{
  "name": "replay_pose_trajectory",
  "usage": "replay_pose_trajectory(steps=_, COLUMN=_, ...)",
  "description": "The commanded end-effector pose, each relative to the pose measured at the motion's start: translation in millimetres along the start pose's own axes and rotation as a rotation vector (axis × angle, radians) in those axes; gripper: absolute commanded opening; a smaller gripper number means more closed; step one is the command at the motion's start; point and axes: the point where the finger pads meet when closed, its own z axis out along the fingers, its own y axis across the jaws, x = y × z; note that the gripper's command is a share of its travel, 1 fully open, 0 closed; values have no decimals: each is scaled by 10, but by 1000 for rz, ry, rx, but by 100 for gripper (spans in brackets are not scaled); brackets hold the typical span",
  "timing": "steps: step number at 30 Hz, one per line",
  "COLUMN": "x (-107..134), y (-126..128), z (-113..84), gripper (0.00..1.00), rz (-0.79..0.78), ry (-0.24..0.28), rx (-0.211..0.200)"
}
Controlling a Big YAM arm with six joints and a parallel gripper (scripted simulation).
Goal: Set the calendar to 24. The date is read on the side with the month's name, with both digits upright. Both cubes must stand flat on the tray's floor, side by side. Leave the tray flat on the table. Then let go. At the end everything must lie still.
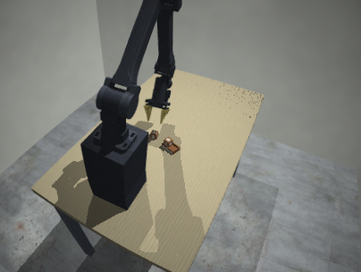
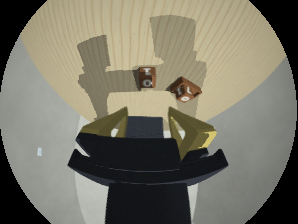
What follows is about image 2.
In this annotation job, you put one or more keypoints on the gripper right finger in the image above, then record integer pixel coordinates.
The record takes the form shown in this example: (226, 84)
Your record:
(198, 134)

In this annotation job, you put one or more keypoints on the brown open tray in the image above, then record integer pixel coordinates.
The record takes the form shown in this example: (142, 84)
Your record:
(197, 90)

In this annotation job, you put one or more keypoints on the brown cube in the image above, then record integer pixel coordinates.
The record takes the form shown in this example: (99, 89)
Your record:
(184, 93)
(147, 77)

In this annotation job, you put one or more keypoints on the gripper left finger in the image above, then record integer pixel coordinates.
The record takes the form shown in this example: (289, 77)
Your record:
(104, 126)

